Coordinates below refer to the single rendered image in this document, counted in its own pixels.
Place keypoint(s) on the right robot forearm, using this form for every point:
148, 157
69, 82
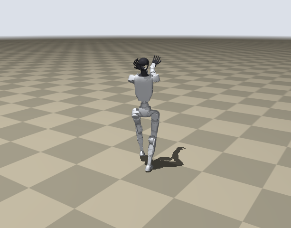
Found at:
152, 68

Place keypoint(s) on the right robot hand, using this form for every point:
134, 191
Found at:
155, 61

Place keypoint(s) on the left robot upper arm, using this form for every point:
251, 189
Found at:
131, 78

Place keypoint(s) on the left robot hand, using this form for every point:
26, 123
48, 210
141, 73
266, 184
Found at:
137, 65

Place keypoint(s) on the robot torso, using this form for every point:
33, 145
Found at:
143, 91

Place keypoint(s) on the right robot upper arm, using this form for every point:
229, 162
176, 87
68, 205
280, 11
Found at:
155, 77

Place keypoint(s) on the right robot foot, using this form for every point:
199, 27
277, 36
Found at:
148, 167

